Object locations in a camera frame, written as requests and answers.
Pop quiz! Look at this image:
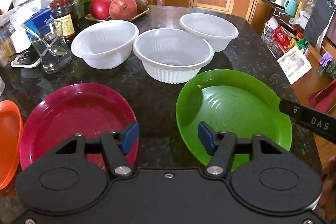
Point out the metal spoon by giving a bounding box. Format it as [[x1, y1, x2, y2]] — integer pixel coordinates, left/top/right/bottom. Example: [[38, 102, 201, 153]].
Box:
[[21, 24, 67, 56]]

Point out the orange plastic plate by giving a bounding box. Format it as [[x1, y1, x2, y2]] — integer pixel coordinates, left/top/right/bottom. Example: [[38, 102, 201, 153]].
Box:
[[0, 100, 23, 190]]

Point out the green plastic plate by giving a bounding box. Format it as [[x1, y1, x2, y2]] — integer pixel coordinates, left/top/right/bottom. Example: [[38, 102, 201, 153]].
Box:
[[176, 69, 292, 165]]

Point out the pink striped apple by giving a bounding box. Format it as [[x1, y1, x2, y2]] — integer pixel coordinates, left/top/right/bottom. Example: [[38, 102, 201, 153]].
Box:
[[109, 0, 137, 21]]

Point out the blue tissue pack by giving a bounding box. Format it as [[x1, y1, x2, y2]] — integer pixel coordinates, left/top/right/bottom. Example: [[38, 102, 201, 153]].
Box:
[[24, 7, 54, 36]]

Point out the magenta plastic plate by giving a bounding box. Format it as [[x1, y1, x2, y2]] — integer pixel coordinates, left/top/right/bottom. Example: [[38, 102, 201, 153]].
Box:
[[19, 83, 136, 169]]

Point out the white bowl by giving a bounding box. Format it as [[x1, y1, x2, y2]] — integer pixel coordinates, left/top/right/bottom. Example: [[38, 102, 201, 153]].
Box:
[[179, 13, 239, 52], [71, 20, 139, 70], [133, 28, 214, 84]]

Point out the person right hand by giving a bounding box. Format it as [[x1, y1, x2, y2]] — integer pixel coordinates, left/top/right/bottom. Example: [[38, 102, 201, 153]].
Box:
[[319, 156, 335, 220]]

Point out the dark sauce jar red lid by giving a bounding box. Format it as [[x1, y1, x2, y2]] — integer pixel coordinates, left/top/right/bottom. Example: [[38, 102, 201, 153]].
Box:
[[50, 0, 80, 41]]

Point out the brown kiwi fruit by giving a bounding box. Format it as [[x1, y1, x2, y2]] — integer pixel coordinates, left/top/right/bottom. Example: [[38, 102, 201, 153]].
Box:
[[134, 0, 148, 14]]

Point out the yellow fruit tray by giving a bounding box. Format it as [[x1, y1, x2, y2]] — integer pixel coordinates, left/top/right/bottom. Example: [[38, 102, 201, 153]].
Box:
[[85, 7, 150, 22]]

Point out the teal mug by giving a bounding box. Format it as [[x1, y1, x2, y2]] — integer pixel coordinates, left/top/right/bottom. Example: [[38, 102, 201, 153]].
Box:
[[284, 0, 297, 18]]

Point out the dark red apple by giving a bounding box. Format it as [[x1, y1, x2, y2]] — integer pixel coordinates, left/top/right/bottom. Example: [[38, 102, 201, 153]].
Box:
[[89, 0, 112, 20]]

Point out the clear glass cup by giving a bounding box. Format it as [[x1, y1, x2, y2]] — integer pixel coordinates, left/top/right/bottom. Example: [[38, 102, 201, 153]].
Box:
[[30, 22, 72, 74]]

